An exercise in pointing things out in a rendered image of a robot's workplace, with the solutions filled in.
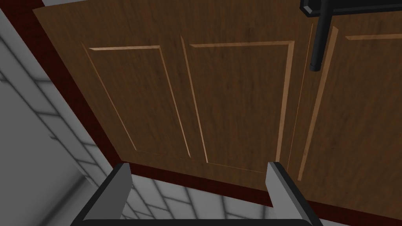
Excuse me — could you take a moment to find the brown wooden panelled door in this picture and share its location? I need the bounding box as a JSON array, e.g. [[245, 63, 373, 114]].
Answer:
[[32, 0, 402, 220]]

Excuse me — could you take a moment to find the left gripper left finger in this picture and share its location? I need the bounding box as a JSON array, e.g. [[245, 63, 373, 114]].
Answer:
[[73, 162, 133, 224]]

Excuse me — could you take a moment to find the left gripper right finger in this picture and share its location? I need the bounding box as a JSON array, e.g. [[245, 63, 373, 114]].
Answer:
[[265, 161, 321, 224]]

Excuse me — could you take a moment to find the black door handle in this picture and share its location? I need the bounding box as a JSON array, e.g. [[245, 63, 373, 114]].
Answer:
[[299, 0, 402, 73]]

